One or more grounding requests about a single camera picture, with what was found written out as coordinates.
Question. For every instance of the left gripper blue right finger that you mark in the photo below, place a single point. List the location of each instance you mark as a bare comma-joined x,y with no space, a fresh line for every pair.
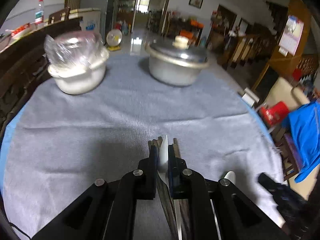
178,182

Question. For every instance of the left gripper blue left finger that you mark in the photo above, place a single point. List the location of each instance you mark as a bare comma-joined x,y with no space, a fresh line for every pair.
147,175

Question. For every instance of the dark chopstick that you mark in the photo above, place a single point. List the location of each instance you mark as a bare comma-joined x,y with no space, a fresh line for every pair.
176,148
167,203
185,223
157,142

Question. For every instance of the white plastic spoon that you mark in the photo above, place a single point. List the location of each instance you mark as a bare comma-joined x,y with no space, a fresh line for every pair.
162,168
231,176

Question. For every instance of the blue jacket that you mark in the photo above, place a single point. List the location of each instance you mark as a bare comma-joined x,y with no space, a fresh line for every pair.
303,124

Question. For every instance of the grey table cloth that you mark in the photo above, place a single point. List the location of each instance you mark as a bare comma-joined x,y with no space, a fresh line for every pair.
59,144

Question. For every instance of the small white step stool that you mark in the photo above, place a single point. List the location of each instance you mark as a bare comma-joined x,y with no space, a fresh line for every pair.
249,97

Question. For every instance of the red child chair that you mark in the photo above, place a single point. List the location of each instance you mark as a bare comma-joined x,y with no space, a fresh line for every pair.
273,115

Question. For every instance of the aluminium pot with lid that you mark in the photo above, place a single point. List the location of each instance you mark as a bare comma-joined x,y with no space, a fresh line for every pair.
175,62

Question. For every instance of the cream armchair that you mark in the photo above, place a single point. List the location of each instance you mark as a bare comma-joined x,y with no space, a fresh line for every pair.
274,91

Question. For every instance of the white bowl with plastic bag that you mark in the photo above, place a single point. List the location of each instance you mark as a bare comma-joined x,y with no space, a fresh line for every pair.
77,60

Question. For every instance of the small white fan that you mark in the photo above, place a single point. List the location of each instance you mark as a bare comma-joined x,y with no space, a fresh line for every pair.
114,38

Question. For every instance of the dark wooden side table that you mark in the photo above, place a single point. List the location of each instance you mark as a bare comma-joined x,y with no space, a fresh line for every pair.
191,29

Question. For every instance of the dark carved wooden sideboard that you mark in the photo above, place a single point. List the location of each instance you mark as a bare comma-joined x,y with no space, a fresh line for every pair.
23,68

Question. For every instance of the white chest freezer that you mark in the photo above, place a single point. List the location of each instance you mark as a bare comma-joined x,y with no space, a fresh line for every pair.
90,18

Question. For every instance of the clear plastic water bottle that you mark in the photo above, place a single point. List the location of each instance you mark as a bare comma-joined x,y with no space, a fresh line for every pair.
39,14

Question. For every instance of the red patterned bowl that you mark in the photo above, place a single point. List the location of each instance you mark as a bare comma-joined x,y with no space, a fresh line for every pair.
21,31

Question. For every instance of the wall calendar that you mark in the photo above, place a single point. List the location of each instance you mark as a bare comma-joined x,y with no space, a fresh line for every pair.
291,36

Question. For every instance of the framed wall picture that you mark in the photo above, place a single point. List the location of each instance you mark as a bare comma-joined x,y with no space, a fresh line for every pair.
196,3

